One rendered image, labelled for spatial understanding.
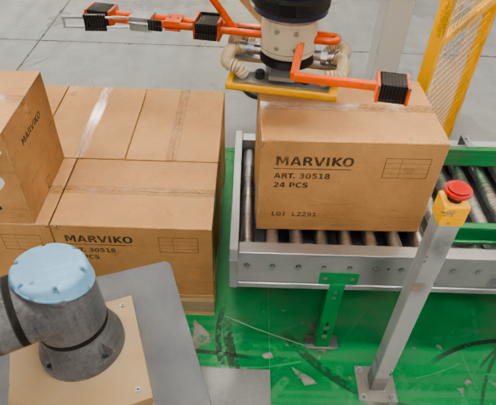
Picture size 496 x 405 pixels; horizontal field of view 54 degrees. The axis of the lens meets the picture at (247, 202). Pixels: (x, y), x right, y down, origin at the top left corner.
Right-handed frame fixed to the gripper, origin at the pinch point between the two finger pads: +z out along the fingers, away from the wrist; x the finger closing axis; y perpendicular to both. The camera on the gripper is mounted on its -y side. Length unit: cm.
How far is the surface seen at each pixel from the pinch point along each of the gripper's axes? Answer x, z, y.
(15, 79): 51, -56, 50
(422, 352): 70, 130, 95
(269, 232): 47, 48, 72
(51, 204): 77, -21, 34
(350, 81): -22, 37, 77
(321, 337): 77, 93, 71
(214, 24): -3, -6, 80
